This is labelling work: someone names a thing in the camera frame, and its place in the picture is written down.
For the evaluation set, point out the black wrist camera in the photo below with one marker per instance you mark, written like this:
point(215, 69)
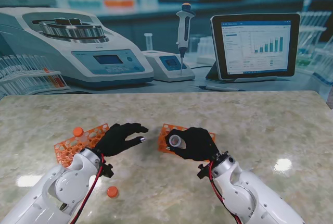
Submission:
point(107, 171)
point(204, 172)

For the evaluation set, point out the clear plastic test tube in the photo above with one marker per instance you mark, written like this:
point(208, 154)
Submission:
point(83, 140)
point(175, 140)

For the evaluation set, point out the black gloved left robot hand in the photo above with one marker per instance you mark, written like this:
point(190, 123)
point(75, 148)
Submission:
point(114, 140)

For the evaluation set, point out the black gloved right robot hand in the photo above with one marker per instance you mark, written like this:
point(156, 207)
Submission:
point(200, 146)

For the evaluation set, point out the orange test tube rack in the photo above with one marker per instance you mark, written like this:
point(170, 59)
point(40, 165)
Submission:
point(163, 140)
point(67, 151)

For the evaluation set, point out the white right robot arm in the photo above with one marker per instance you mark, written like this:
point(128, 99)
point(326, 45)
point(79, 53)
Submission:
point(247, 195)

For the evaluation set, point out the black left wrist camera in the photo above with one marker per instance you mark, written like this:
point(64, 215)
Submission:
point(107, 171)

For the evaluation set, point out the printed laboratory backdrop poster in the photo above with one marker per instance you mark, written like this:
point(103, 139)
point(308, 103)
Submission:
point(166, 39)

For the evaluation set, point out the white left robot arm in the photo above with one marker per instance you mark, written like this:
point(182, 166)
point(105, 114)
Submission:
point(59, 190)

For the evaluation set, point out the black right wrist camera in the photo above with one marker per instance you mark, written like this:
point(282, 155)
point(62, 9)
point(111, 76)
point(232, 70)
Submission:
point(204, 172)

